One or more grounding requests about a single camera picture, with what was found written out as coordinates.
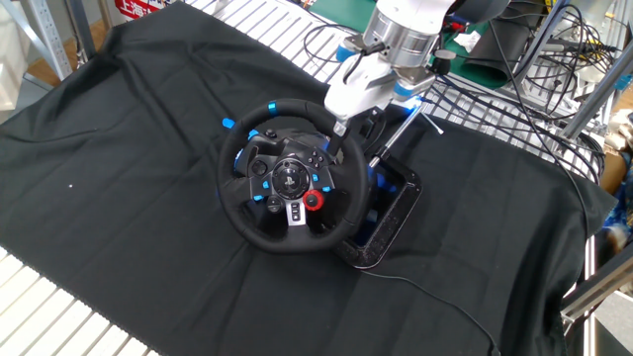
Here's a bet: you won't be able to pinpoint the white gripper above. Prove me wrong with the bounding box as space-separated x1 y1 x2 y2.
323 51 398 156

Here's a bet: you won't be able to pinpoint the black steering wheel blue stripe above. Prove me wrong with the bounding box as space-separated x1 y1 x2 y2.
216 97 370 254

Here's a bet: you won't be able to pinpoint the black wheel base unit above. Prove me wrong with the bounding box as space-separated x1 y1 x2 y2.
333 155 424 271

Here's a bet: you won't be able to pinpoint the silver metal clamp rod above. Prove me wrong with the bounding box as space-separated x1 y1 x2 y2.
368 101 445 169

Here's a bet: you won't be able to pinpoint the crumpled white paper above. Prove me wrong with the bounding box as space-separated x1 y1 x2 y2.
452 29 484 53

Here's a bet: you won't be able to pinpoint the black rolled mat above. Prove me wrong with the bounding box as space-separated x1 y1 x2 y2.
464 9 540 89

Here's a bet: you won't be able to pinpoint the aluminium profile bar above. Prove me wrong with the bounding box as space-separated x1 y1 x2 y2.
561 57 633 142
560 246 633 325

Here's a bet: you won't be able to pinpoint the black table cloth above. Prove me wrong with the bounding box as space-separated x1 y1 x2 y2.
0 2 619 356

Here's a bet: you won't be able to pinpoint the red white sign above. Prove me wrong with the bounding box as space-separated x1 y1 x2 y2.
114 0 168 22

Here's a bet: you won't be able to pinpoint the brown cardboard box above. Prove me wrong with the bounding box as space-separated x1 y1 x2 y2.
599 147 630 198

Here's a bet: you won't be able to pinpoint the white crumpled bag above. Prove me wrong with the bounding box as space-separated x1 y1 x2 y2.
603 108 633 152

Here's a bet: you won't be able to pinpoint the blue patterned cloth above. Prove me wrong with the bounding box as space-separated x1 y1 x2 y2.
595 197 633 253

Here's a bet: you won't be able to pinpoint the white cabinet panel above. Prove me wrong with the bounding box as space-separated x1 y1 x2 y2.
0 0 32 113

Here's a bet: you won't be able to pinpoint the silver wrist camera blue ends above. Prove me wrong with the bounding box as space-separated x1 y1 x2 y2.
335 42 437 99

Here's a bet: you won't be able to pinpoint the red cable connectors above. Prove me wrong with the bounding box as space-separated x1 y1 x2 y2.
441 17 467 35

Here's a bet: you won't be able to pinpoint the thin black USB cable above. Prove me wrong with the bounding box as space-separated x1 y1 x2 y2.
360 269 503 356

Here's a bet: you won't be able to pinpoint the tangled black cable bundle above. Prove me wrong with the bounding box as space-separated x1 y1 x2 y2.
424 0 619 184

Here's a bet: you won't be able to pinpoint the silver vertical post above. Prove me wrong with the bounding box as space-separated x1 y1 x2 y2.
582 231 598 356

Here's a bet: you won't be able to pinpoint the dark metal post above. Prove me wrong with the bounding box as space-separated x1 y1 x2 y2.
66 0 98 63

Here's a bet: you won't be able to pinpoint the grey metal shelf frame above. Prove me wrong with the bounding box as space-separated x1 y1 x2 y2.
0 0 74 81

